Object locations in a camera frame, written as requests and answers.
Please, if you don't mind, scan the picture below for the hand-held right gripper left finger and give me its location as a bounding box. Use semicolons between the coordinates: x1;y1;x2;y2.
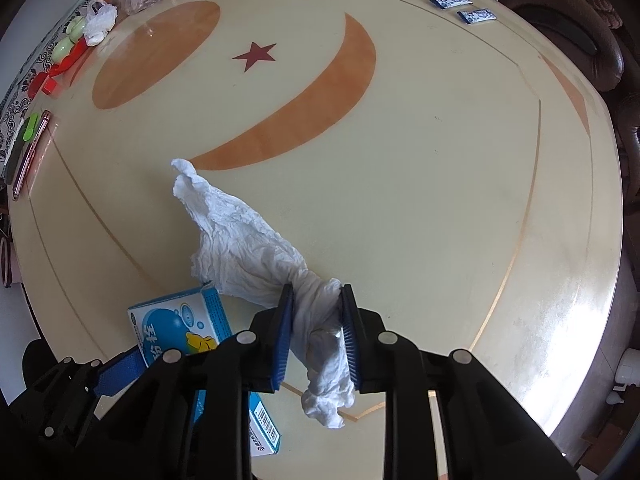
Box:
97;283;296;480

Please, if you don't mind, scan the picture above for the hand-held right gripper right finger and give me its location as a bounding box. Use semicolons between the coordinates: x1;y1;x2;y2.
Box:
339;283;581;480

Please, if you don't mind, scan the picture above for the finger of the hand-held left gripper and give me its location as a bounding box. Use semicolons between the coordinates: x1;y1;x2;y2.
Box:
10;346;151;443

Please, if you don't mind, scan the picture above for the blue cardboard box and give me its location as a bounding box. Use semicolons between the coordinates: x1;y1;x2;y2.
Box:
127;282;281;457

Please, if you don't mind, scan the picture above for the white tissue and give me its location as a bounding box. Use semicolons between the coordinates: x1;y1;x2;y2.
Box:
171;158;358;430

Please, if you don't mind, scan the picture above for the cream round table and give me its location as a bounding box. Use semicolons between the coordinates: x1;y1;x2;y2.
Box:
0;0;626;466

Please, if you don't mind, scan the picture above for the rose gold phone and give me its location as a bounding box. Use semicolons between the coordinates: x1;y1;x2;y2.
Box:
12;110;53;201

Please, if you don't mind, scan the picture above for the dark flat case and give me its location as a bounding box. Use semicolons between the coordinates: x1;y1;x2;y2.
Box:
2;120;31;183

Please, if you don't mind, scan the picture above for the green plastic clip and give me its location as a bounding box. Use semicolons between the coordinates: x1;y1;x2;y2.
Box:
20;112;43;142

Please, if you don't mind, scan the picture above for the white plastic container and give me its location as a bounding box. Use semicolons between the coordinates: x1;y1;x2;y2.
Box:
607;347;640;406

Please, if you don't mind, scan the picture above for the white patterned cloth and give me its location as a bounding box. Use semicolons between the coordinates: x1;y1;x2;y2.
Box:
0;0;101;181

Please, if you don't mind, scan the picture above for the crumpled white plastic bag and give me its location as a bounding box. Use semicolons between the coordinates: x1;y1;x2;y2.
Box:
82;0;119;47

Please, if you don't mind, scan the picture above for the brown leather sofa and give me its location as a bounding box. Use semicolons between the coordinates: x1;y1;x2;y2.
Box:
497;0;640;161

